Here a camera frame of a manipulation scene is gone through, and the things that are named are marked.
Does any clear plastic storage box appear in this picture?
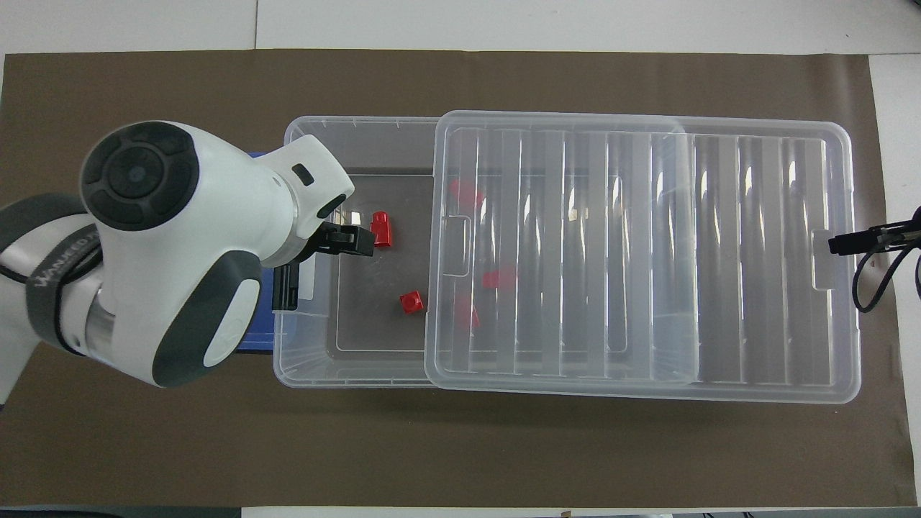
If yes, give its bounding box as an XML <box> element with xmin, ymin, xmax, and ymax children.
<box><xmin>272</xmin><ymin>115</ymin><xmax>700</xmax><ymax>390</ymax></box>

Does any brown paper table mat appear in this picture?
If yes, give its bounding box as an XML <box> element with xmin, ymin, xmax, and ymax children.
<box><xmin>0</xmin><ymin>49</ymin><xmax>918</xmax><ymax>508</ymax></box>

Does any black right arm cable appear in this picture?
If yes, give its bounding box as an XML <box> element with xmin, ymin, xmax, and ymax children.
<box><xmin>852</xmin><ymin>237</ymin><xmax>921</xmax><ymax>313</ymax></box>

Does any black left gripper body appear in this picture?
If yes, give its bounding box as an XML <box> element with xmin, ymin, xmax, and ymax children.
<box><xmin>308</xmin><ymin>222</ymin><xmax>348</xmax><ymax>261</ymax></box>

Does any blue plastic tray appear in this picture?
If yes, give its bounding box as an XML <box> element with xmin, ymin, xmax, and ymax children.
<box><xmin>236</xmin><ymin>148</ymin><xmax>278</xmax><ymax>353</ymax></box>

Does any clear ribbed plastic lid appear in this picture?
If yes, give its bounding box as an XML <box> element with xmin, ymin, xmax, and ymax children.
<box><xmin>424</xmin><ymin>110</ymin><xmax>863</xmax><ymax>405</ymax></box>

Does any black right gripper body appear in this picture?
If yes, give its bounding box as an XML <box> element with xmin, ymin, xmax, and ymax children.
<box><xmin>867</xmin><ymin>207</ymin><xmax>921</xmax><ymax>251</ymax></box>

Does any black box latch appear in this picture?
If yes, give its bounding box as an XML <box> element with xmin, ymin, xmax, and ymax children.
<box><xmin>273</xmin><ymin>263</ymin><xmax>301</xmax><ymax>312</ymax></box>

